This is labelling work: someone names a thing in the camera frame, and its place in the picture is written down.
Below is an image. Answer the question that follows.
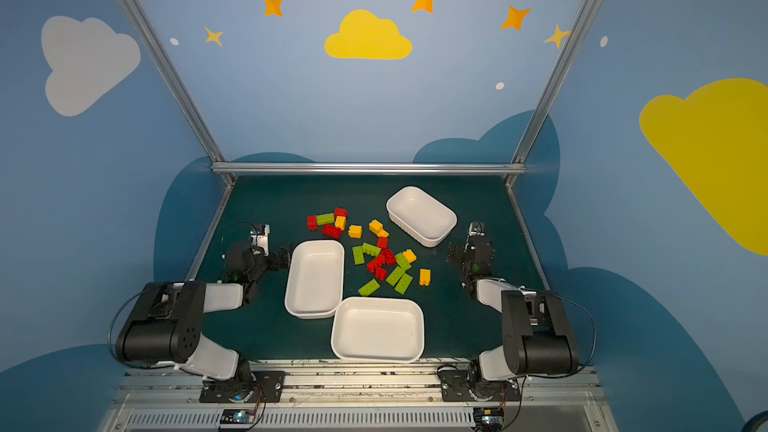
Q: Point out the white tray left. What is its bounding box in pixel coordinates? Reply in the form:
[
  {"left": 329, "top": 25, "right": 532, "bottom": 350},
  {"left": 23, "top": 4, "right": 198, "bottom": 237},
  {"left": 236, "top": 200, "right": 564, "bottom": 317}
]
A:
[{"left": 284, "top": 240, "right": 345, "bottom": 320}]

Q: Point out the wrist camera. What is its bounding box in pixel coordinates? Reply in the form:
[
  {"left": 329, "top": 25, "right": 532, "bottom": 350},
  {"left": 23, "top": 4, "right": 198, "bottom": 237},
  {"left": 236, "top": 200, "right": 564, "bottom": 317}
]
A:
[
  {"left": 250, "top": 224, "right": 270, "bottom": 256},
  {"left": 468, "top": 221, "right": 485, "bottom": 237}
]

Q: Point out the red square brick centre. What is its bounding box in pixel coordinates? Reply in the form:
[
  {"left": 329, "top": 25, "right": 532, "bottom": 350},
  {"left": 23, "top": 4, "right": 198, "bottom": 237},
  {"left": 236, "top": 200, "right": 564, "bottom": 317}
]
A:
[{"left": 381, "top": 249, "right": 397, "bottom": 266}]

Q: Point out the aluminium front rail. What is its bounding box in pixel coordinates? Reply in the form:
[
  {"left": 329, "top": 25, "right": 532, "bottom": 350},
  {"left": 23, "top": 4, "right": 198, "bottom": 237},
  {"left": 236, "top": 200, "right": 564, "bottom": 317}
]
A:
[{"left": 99, "top": 358, "right": 618, "bottom": 431}]

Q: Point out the green brick low left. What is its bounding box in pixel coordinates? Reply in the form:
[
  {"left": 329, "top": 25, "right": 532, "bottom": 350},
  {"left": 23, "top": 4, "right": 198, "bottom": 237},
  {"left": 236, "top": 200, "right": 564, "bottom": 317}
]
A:
[{"left": 358, "top": 279, "right": 380, "bottom": 297}]

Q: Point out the aluminium frame left post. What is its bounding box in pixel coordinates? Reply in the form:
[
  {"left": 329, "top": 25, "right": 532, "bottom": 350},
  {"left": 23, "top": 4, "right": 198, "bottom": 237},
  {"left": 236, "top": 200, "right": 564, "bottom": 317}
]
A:
[{"left": 118, "top": 0, "right": 225, "bottom": 162}]

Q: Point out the green brick low middle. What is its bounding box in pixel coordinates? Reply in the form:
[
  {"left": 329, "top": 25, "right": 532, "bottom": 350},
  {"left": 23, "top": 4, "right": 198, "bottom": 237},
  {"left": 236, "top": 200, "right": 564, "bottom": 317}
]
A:
[{"left": 386, "top": 266, "right": 405, "bottom": 287}]

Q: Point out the white tray back right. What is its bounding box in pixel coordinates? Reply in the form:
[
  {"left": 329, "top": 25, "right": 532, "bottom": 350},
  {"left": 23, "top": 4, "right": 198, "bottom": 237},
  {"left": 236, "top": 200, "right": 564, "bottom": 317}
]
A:
[{"left": 386, "top": 186, "right": 458, "bottom": 248}]

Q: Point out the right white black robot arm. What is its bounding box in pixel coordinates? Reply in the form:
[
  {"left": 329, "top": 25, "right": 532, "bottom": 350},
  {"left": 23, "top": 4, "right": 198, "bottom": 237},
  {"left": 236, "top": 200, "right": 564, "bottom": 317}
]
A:
[{"left": 447, "top": 234, "right": 580, "bottom": 382}]

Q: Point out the green brick upturned left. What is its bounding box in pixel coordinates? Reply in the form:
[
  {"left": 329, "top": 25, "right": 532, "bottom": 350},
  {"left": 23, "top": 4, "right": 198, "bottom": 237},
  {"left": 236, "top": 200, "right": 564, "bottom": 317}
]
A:
[{"left": 352, "top": 246, "right": 365, "bottom": 265}]

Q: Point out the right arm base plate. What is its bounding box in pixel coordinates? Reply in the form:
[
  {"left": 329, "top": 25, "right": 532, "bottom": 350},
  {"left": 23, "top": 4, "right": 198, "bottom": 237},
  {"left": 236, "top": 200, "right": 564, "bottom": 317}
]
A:
[{"left": 436, "top": 366, "right": 521, "bottom": 402}]

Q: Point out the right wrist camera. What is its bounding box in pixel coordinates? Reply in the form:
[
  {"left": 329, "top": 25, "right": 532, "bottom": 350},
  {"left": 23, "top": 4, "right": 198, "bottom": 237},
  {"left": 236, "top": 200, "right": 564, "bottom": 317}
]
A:
[{"left": 468, "top": 221, "right": 485, "bottom": 237}]

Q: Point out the white tray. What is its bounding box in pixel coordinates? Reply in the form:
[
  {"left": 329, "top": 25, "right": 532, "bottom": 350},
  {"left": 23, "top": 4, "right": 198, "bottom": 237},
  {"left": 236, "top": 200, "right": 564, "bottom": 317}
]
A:
[
  {"left": 331, "top": 297, "right": 425, "bottom": 363},
  {"left": 386, "top": 186, "right": 458, "bottom": 248},
  {"left": 284, "top": 240, "right": 345, "bottom": 320}
]

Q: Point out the green brick low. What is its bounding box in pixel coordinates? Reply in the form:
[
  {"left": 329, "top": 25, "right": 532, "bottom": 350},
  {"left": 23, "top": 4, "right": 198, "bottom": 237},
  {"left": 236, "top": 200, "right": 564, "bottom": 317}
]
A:
[
  {"left": 386, "top": 266, "right": 405, "bottom": 287},
  {"left": 394, "top": 273, "right": 413, "bottom": 295},
  {"left": 358, "top": 279, "right": 380, "bottom": 297}
]

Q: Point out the yellow brick pair centre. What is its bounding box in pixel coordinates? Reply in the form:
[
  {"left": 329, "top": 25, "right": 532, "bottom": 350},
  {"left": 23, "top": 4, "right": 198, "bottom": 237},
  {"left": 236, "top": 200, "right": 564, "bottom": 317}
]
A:
[{"left": 368, "top": 220, "right": 389, "bottom": 238}]

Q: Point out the green brick low right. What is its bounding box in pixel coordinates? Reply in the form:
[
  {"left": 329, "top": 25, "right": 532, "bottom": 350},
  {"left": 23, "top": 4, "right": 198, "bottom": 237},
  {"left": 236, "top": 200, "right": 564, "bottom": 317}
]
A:
[{"left": 394, "top": 273, "right": 413, "bottom": 295}]

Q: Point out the controller board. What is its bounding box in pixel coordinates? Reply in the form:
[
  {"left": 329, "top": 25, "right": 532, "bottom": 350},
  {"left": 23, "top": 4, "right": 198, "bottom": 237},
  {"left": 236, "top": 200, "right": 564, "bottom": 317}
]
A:
[
  {"left": 217, "top": 409, "right": 257, "bottom": 431},
  {"left": 472, "top": 408, "right": 505, "bottom": 432}
]

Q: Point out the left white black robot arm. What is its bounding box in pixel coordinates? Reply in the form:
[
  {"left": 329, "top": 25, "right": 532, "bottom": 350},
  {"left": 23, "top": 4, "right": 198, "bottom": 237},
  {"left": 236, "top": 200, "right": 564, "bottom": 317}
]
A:
[{"left": 107, "top": 242, "right": 292, "bottom": 384}]

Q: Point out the aluminium frame right post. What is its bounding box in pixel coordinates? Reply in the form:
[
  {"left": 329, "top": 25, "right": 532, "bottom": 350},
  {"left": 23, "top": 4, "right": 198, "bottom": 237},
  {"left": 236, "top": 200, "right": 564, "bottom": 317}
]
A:
[{"left": 511, "top": 0, "right": 603, "bottom": 173}]

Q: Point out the right controller board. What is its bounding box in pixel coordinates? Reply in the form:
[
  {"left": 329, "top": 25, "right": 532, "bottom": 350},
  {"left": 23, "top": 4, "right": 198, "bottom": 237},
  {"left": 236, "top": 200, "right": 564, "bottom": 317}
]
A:
[{"left": 472, "top": 408, "right": 505, "bottom": 432}]

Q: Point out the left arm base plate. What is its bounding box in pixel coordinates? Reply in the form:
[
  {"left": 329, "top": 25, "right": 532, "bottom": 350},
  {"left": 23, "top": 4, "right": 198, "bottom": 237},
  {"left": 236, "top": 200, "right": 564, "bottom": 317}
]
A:
[{"left": 199, "top": 370, "right": 286, "bottom": 404}]

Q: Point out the aluminium frame post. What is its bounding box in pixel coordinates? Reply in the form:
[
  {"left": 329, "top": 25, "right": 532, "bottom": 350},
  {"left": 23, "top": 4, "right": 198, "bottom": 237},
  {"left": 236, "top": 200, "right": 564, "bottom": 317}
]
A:
[
  {"left": 118, "top": 0, "right": 225, "bottom": 162},
  {"left": 511, "top": 0, "right": 603, "bottom": 173}
]

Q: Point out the white tray front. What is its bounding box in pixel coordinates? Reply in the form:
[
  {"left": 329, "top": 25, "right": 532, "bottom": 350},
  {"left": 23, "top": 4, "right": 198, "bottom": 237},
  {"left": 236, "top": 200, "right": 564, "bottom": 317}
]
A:
[{"left": 331, "top": 297, "right": 425, "bottom": 363}]

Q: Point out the left controller board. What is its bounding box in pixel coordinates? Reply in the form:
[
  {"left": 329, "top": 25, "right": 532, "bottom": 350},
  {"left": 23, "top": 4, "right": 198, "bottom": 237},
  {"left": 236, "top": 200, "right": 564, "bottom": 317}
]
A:
[{"left": 217, "top": 409, "right": 257, "bottom": 431}]

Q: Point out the red long brick centre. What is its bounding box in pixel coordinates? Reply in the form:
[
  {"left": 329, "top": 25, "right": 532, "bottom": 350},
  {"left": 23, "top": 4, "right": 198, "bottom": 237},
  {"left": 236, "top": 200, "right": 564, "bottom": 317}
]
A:
[{"left": 366, "top": 254, "right": 386, "bottom": 273}]

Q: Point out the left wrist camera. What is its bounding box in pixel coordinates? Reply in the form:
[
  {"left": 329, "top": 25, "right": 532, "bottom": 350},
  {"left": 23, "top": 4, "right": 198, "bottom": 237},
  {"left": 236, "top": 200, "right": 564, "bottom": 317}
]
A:
[{"left": 250, "top": 224, "right": 270, "bottom": 256}]

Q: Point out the green studded brick centre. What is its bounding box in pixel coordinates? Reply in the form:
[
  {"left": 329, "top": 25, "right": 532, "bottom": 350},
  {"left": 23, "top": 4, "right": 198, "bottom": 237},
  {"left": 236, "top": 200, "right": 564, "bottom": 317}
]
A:
[{"left": 395, "top": 253, "right": 411, "bottom": 271}]

